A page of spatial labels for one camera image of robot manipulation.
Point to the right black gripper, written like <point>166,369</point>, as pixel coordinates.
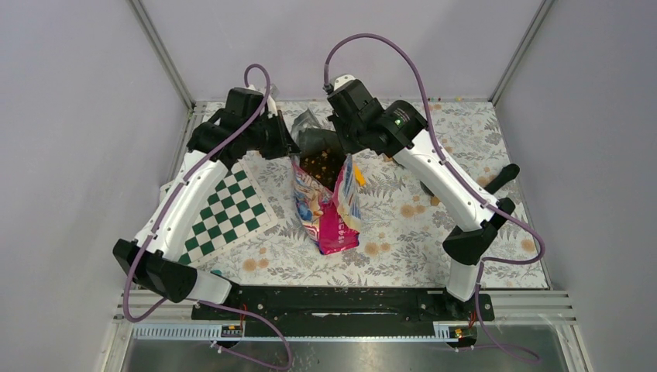
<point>348,146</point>

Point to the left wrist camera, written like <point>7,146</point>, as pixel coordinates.
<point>271,105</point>

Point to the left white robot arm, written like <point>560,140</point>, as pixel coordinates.
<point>248,121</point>

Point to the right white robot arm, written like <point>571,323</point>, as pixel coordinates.
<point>400,132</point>

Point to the pink blue pet food bag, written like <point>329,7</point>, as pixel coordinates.
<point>325,186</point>

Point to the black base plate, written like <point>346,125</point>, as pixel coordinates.
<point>333,312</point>

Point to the black pet bowl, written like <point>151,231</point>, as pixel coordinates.
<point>428,192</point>

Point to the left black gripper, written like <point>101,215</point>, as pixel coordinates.
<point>276,151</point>

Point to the black marker orange tip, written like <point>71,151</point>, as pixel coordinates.
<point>506,175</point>

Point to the green white chessboard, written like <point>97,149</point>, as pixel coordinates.
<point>233,214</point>

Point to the yellow plastic scoop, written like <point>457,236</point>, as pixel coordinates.
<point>360,179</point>

